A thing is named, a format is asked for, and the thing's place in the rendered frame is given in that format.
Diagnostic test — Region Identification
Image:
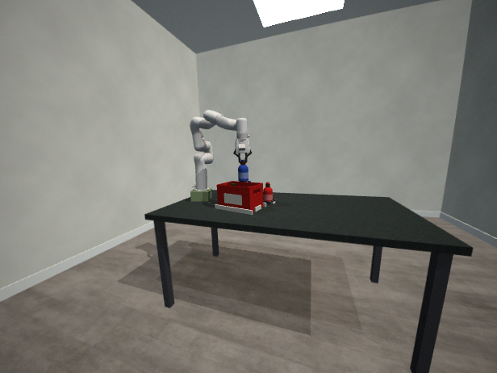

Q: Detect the red bottle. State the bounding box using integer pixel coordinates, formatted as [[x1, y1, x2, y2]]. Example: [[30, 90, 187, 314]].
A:
[[263, 182, 273, 201]]

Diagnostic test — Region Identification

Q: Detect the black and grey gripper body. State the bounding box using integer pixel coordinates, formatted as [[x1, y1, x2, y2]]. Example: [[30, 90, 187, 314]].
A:
[[236, 138, 250, 153]]

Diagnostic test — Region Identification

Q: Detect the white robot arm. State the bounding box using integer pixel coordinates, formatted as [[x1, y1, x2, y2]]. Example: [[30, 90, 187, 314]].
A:
[[190, 110, 249, 191]]

